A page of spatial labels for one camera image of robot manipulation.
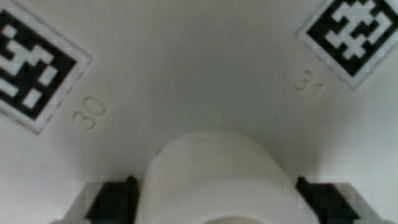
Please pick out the white round table top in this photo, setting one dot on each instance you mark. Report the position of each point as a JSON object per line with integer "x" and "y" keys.
{"x": 210, "y": 97}

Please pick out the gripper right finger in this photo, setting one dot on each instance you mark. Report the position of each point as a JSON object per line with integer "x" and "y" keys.
{"x": 336, "y": 202}

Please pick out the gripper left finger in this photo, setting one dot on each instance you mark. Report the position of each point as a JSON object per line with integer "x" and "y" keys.
{"x": 111, "y": 209}

